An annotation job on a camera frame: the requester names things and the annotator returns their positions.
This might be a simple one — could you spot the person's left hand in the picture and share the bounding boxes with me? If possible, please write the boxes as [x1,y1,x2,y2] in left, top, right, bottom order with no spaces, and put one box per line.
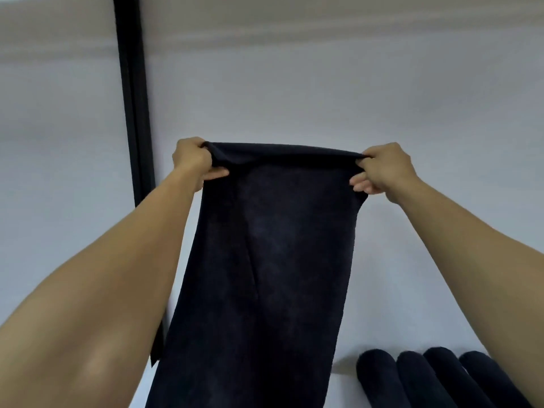
[172,137,230,194]

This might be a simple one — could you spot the person's left forearm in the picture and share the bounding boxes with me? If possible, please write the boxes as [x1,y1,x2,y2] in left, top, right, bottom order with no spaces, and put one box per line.
[0,167,205,408]

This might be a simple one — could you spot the plain dark navy towel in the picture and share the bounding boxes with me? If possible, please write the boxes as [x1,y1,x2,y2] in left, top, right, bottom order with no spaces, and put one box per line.
[144,142,371,408]

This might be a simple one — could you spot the person's right hand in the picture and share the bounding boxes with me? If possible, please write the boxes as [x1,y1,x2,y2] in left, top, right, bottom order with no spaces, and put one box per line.
[349,142,422,205]

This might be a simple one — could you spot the person's right forearm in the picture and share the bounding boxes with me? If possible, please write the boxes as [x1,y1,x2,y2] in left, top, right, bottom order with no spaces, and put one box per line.
[395,178,544,408]

